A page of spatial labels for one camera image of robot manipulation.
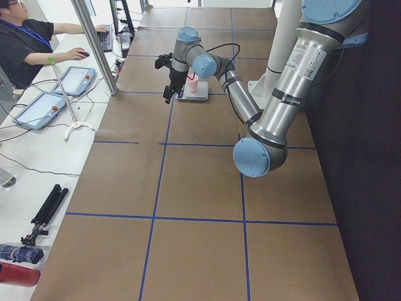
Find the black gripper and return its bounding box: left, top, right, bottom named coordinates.
left=163, top=68, right=187, bottom=104

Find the pink paper cup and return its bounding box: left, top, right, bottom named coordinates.
left=185, top=73, right=199, bottom=93

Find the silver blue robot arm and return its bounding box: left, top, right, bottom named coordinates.
left=155, top=1, right=369, bottom=177

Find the silver digital kitchen scale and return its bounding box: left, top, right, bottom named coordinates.
left=175, top=82, right=209, bottom=101

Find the person's left hand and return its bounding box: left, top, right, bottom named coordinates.
left=95, top=25, right=109, bottom=33

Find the person's right hand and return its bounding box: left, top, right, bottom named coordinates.
left=69, top=48, right=86, bottom=60

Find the orange black connector strip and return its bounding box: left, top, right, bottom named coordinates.
left=112, top=59, right=124, bottom=74

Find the black box with label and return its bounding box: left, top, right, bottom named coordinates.
left=120, top=32, right=132, bottom=58

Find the black computer keyboard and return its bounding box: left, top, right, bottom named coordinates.
left=96, top=24, right=113, bottom=53

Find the far blue teach pendant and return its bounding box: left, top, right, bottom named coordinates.
left=60, top=66, right=96, bottom=97

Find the blue teach pendant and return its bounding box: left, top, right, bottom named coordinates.
left=13, top=92, right=66, bottom=130
left=60, top=66, right=96, bottom=97

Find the metal rod white claw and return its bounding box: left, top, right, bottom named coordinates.
left=48, top=57, right=95, bottom=142

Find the near blue teach pendant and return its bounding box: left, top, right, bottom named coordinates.
left=13, top=92, right=66, bottom=130

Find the person in black shirt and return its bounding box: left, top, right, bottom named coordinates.
left=0, top=0, right=109, bottom=90

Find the black folded tripod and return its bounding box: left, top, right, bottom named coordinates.
left=21, top=184, right=69, bottom=246

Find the clear grey drinking bottle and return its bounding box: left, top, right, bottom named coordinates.
left=0, top=167, right=16, bottom=188

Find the blue folded umbrella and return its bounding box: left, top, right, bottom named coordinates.
left=0, top=244, right=44, bottom=264

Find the red water bottle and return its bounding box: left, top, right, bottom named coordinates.
left=0, top=262, right=41, bottom=287

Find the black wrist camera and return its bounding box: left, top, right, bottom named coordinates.
left=154, top=53, right=173, bottom=70

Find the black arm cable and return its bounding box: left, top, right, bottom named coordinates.
left=187, top=43, right=241, bottom=83

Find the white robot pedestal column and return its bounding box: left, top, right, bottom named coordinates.
left=249, top=0, right=301, bottom=100

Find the aluminium frame post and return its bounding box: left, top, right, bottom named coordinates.
left=71, top=0, right=118, bottom=95

